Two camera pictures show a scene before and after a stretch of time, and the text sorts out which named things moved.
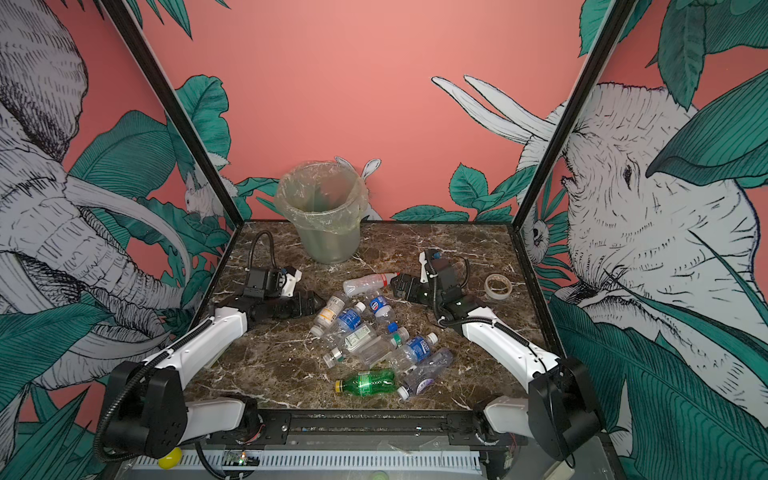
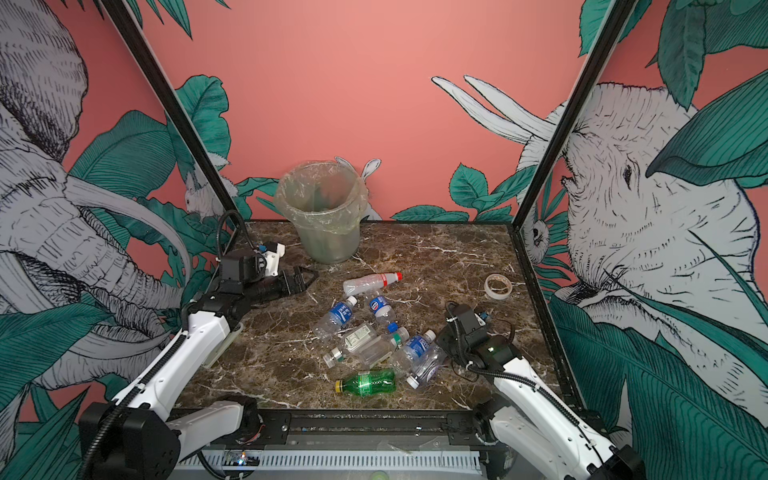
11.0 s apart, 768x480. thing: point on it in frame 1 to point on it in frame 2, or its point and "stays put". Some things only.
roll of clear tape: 495,295 stays put
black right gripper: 407,280 to 443,339
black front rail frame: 368,430 stays put
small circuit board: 243,458 stays put
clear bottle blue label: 413,351 stays put
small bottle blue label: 378,305 stays put
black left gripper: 298,308 to 299,286
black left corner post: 146,55 stays put
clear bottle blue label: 348,320 to 329,325
